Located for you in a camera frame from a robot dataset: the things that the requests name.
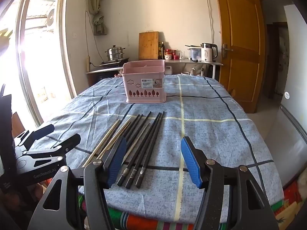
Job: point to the white electric kettle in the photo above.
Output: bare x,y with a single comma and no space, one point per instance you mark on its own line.
206,54

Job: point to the dark oil bottle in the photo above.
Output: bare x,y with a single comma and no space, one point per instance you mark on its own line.
163,51

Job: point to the clear plastic container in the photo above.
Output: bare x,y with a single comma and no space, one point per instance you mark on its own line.
195,54

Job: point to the brown wooden door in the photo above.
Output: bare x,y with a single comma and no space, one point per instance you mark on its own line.
239,52

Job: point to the blue plaid cloth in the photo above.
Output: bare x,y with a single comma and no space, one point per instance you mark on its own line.
203,124

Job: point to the white refrigerator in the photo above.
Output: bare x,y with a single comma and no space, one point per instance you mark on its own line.
292,100

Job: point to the pink utensil basket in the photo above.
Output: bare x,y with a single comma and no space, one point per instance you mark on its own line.
144,93

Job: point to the beige power strip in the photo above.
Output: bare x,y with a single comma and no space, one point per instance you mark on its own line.
88,63

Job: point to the red lidded jar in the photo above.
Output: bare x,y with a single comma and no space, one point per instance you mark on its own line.
169,52

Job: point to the row of black chopsticks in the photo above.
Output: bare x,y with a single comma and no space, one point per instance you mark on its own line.
132,176

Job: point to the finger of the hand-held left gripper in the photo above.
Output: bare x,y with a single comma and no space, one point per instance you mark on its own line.
43,130
69,141

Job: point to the yellow oil bottle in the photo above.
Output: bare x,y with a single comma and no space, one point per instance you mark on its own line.
159,51

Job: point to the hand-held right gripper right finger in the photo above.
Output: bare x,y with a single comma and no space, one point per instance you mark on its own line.
191,163

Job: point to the white plastic jug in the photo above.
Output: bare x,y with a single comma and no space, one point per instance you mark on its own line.
168,70

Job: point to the steel steamer pot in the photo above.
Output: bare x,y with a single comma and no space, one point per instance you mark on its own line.
115,52

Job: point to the wooden chopstick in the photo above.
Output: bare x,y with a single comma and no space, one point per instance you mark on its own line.
136,143
117,134
105,137

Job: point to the low wooden cabinet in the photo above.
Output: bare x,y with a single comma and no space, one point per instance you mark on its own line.
100,75

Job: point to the steel kitchen table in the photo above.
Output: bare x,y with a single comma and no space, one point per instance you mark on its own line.
184,62

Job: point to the white window frame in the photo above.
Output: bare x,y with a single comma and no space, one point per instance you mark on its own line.
63,52

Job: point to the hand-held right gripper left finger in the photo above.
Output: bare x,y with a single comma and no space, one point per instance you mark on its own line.
117,163

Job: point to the bamboo cutting board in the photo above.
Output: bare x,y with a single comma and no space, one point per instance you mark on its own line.
148,45

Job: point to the black induction cooker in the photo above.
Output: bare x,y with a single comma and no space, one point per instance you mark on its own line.
114,62

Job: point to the clear drinking glass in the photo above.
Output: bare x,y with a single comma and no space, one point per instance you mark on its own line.
181,55

